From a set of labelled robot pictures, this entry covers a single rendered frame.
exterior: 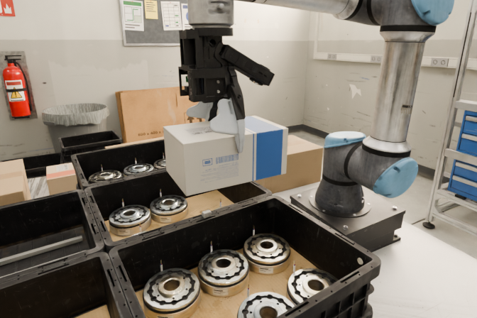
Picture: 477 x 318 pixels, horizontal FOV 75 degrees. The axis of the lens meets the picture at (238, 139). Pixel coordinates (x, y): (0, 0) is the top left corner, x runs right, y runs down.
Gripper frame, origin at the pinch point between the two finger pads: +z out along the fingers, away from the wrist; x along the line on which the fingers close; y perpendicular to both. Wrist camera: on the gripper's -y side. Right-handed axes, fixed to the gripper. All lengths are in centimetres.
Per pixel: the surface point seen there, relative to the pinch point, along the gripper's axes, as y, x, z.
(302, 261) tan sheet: -15.2, 6.0, 28.6
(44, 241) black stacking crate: 36, -29, 28
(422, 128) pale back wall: -279, -130, 67
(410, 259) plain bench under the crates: -54, 7, 42
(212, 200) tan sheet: -8.7, -28.8, 28.6
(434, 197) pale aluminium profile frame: -191, -60, 89
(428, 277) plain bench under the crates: -51, 14, 42
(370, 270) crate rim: -15.4, 22.7, 18.6
